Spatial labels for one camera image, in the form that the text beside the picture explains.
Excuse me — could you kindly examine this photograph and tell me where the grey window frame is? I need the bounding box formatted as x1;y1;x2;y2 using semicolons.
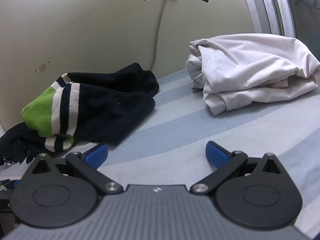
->
237;0;297;39

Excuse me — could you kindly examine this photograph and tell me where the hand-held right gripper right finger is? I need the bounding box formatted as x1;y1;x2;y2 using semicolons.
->
190;141;284;195

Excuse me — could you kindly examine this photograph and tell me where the white folded garment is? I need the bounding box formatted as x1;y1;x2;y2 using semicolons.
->
186;33;320;116

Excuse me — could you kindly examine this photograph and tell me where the navy green white striped sweater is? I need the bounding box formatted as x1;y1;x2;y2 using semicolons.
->
22;63;160;152

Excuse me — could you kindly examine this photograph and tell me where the patterned window pane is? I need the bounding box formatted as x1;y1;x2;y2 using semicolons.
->
285;0;320;63

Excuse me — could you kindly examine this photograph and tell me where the grey wall cable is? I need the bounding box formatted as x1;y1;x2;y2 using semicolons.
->
150;0;168;72

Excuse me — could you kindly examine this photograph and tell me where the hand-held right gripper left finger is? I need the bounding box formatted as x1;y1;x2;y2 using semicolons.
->
31;144;123;195

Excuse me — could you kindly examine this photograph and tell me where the dark navy patterned garment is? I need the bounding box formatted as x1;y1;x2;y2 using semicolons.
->
0;124;50;167

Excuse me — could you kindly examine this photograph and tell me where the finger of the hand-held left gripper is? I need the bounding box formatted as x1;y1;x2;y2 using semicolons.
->
0;179;20;193

